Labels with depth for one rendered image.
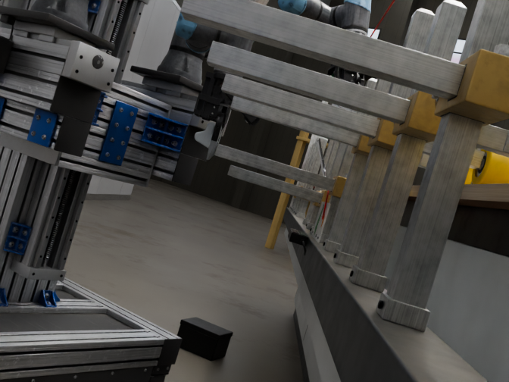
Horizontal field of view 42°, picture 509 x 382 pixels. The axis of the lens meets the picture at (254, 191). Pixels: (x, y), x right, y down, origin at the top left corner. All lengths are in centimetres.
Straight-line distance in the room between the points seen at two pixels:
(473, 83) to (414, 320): 24
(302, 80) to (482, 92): 33
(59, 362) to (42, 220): 42
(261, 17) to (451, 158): 24
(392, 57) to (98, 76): 115
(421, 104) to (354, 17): 102
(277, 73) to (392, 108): 16
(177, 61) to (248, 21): 149
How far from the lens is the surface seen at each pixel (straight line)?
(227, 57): 90
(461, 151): 70
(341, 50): 65
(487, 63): 64
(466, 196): 117
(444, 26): 98
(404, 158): 94
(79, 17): 182
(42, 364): 188
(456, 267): 128
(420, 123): 87
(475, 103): 63
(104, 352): 201
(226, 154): 164
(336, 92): 90
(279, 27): 65
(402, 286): 69
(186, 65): 213
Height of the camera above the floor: 79
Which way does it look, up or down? 1 degrees down
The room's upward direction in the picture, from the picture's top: 17 degrees clockwise
